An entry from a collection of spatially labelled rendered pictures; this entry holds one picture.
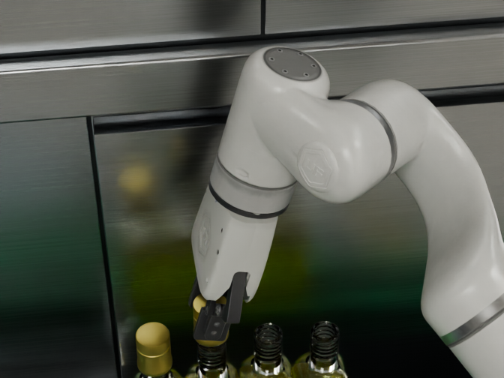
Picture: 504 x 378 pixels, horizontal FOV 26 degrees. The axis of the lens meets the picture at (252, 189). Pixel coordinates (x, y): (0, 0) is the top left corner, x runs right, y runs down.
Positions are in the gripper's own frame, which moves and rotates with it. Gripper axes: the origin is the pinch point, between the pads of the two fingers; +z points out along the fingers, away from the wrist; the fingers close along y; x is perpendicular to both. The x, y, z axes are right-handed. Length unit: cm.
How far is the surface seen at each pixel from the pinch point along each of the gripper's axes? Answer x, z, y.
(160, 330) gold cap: -4.2, 3.9, -0.3
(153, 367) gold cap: -4.4, 7.0, 1.7
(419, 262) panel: 26.5, 1.7, -11.5
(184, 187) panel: -2.4, -5.2, -12.0
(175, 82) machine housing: -5.9, -17.1, -12.8
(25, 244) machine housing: -16.8, 7.7, -15.4
